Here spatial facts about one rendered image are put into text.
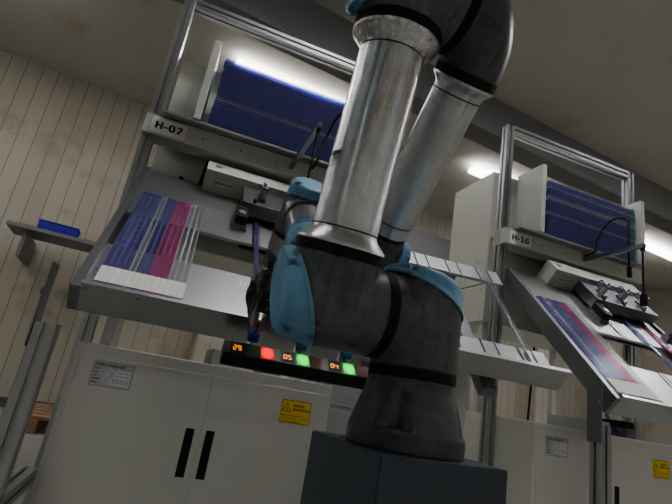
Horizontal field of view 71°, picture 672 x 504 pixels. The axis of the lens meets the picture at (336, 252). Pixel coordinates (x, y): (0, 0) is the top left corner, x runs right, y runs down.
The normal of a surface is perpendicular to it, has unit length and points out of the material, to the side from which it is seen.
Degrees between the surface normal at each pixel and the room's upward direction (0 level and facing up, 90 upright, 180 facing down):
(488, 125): 90
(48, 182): 90
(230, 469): 90
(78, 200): 90
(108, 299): 133
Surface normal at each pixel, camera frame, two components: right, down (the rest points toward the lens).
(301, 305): 0.25, 0.12
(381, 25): -0.50, 0.58
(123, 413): 0.34, -0.22
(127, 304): 0.14, 0.49
